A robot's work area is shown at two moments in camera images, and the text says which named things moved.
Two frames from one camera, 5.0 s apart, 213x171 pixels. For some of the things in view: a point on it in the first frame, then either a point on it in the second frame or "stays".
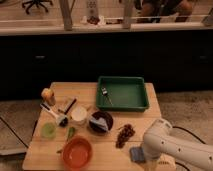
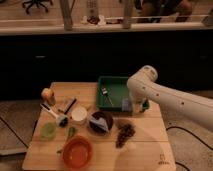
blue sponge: (137, 154) → (127, 104)
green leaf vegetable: (71, 132) stays
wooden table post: (66, 10) stays
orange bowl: (77, 152) stays
